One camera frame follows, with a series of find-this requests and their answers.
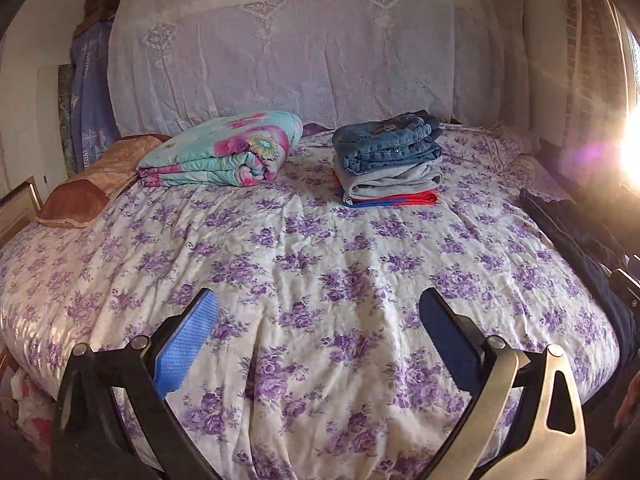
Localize blue denim jeans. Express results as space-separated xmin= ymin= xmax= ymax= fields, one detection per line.
xmin=332 ymin=110 xmax=442 ymax=176

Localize person's right hand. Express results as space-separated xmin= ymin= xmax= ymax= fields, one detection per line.
xmin=614 ymin=373 xmax=640 ymax=429

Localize dark navy track pants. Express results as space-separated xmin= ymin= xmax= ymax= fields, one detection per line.
xmin=518 ymin=188 xmax=639 ymax=365

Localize purple floral bed quilt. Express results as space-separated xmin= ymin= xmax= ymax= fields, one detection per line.
xmin=1 ymin=134 xmax=620 ymax=479

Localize purple floral pillow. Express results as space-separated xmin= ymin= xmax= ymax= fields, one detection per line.
xmin=437 ymin=125 xmax=570 ymax=200

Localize folded red blue garment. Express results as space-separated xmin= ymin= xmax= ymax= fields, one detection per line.
xmin=333 ymin=171 xmax=438 ymax=208

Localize brown patterned pillow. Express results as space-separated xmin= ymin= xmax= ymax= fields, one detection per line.
xmin=36 ymin=134 xmax=169 ymax=229

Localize folded grey sweatpants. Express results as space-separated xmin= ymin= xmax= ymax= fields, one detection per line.
xmin=333 ymin=156 xmax=444 ymax=202

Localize folded teal floral blanket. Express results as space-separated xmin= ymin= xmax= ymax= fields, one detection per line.
xmin=137 ymin=110 xmax=303 ymax=188

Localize beige checked curtain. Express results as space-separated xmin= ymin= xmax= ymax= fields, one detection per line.
xmin=560 ymin=0 xmax=632 ymax=183

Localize blue patterned cloth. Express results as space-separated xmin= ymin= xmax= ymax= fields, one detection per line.
xmin=58 ymin=20 xmax=120 ymax=176

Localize white lace headboard cover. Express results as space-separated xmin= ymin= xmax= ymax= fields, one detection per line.
xmin=108 ymin=0 xmax=529 ymax=134

